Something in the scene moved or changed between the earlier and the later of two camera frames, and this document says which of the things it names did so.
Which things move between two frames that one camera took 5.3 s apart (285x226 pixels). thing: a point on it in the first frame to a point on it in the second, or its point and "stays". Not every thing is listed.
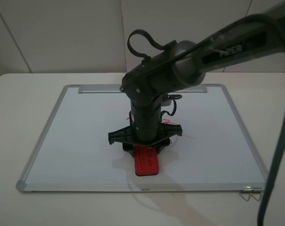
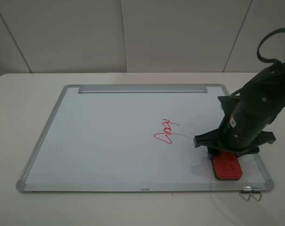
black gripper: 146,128 to 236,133
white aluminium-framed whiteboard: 72,153 stays
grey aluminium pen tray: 116,89 stays
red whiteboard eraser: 146,160 to 226,165
